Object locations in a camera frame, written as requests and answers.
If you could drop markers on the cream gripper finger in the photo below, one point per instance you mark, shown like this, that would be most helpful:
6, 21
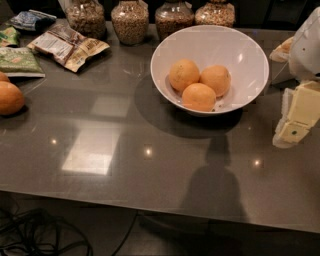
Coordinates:
286, 104

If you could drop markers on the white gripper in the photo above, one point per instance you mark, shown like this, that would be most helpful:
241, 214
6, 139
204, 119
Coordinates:
306, 50

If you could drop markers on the beige object behind arm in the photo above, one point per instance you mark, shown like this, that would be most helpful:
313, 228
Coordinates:
281, 52

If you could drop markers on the white ceramic bowl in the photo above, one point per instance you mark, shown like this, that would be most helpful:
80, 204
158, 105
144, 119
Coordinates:
208, 45

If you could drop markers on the orange, front in bowl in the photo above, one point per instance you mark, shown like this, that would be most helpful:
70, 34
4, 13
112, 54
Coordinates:
199, 97

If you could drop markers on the glass grain jar, far right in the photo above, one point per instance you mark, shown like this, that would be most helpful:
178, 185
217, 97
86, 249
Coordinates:
216, 12

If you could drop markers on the glass grain jar, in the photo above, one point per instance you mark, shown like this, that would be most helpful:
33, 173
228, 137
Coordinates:
87, 18
130, 19
173, 16
216, 12

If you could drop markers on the glass grain jar, far left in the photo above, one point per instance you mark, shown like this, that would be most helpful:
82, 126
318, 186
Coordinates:
87, 18

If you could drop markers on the brown white snack bag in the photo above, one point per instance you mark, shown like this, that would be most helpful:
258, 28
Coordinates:
67, 47

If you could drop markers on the blue snack bag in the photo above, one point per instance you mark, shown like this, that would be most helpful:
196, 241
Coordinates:
32, 20

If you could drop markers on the green snack bag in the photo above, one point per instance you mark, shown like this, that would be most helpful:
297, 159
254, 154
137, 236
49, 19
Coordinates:
19, 62

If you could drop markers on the large orange on table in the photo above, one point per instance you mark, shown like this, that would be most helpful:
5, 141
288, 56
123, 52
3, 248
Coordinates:
11, 98

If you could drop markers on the small green snack packet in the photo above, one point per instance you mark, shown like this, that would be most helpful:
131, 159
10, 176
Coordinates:
9, 37

